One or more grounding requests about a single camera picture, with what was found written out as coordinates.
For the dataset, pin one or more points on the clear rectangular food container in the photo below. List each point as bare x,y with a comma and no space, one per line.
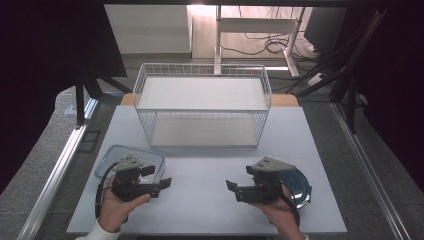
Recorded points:
110,163

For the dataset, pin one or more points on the white power strip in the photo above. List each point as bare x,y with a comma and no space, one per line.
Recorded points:
315,79

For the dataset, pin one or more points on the wooden table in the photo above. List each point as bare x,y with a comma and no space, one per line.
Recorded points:
283,100

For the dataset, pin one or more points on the black metal stand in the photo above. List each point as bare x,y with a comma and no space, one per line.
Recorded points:
350,103
80,103

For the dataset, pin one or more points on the white desk frame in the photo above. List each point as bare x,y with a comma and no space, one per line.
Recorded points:
256,25

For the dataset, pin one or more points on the round dark blue-rimmed lid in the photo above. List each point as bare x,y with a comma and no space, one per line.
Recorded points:
300,188

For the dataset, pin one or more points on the person's left hand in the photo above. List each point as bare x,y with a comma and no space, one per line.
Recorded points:
113,210

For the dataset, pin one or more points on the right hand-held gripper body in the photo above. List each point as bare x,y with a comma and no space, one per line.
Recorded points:
266,186

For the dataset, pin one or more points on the aluminium rail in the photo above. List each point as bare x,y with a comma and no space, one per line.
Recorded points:
366,170
56,176

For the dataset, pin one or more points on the person's right hand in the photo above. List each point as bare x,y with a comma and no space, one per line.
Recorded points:
281,213

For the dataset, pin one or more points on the white cabinet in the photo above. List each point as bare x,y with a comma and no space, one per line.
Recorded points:
150,28

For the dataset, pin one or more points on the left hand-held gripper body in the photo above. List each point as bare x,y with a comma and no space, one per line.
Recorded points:
128,186

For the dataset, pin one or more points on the black curtain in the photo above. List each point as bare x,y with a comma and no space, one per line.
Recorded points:
40,66
400,83

